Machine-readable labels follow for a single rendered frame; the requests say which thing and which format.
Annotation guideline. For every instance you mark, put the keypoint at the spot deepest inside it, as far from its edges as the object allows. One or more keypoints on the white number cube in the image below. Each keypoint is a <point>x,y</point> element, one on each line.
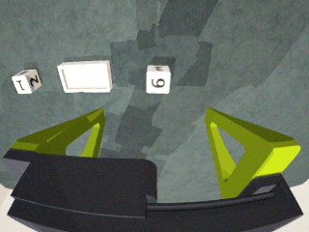
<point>26,82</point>
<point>158,79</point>

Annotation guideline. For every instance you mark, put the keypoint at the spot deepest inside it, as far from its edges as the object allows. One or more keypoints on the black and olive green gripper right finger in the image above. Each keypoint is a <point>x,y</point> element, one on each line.
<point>266,152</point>

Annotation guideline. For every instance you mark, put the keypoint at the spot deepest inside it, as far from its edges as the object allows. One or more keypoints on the beige open-top tray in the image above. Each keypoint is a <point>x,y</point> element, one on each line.
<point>86,76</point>

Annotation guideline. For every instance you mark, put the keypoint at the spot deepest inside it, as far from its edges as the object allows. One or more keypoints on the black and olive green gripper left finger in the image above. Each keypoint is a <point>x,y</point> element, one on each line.
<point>54,140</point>

